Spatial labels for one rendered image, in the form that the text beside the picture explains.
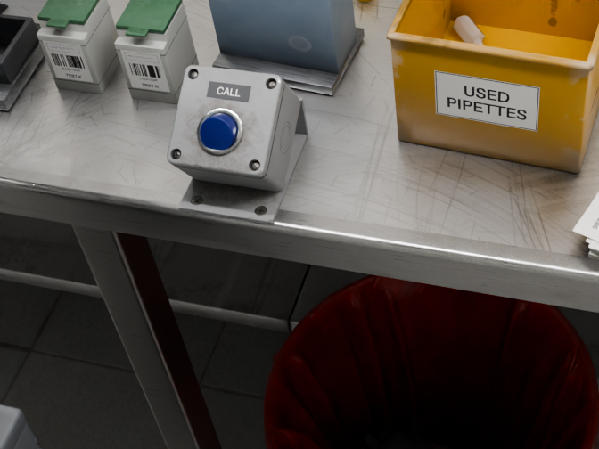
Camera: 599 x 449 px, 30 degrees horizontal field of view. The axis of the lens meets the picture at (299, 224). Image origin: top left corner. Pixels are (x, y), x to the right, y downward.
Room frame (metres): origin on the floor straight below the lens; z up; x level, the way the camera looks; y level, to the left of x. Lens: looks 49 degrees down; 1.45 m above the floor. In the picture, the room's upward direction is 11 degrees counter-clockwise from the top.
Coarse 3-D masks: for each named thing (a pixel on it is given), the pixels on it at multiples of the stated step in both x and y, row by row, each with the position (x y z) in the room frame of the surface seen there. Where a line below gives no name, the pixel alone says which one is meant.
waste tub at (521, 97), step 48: (432, 0) 0.63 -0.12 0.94; (480, 0) 0.66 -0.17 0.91; (528, 0) 0.64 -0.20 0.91; (576, 0) 0.62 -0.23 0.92; (432, 48) 0.54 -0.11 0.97; (480, 48) 0.53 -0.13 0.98; (528, 48) 0.62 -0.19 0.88; (576, 48) 0.61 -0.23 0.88; (432, 96) 0.54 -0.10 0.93; (480, 96) 0.53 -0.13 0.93; (528, 96) 0.51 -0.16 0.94; (576, 96) 0.50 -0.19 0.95; (432, 144) 0.55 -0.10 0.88; (480, 144) 0.53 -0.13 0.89; (528, 144) 0.51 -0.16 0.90; (576, 144) 0.50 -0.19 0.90
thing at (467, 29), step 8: (464, 16) 0.65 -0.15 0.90; (456, 24) 0.65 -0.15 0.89; (464, 24) 0.64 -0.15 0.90; (472, 24) 0.64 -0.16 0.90; (456, 32) 0.64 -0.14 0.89; (464, 32) 0.64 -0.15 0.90; (472, 32) 0.63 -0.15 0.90; (480, 32) 0.63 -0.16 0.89; (464, 40) 0.63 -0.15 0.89; (472, 40) 0.63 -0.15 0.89
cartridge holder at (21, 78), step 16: (0, 16) 0.74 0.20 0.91; (16, 16) 0.74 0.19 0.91; (0, 32) 0.74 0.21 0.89; (16, 32) 0.74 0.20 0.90; (32, 32) 0.73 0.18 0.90; (0, 48) 0.73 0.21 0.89; (16, 48) 0.70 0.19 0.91; (32, 48) 0.72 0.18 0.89; (0, 64) 0.68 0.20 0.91; (16, 64) 0.70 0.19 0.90; (32, 64) 0.71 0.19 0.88; (0, 80) 0.69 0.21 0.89; (16, 80) 0.69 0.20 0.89; (0, 96) 0.67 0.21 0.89; (16, 96) 0.68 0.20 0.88
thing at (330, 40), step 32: (224, 0) 0.67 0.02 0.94; (256, 0) 0.66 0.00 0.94; (288, 0) 0.65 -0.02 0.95; (320, 0) 0.63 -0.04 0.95; (352, 0) 0.66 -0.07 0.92; (224, 32) 0.68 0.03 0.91; (256, 32) 0.66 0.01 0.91; (288, 32) 0.65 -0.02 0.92; (320, 32) 0.63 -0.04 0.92; (352, 32) 0.66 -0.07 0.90; (224, 64) 0.66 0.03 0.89; (256, 64) 0.66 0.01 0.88; (288, 64) 0.65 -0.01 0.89; (320, 64) 0.64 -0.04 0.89
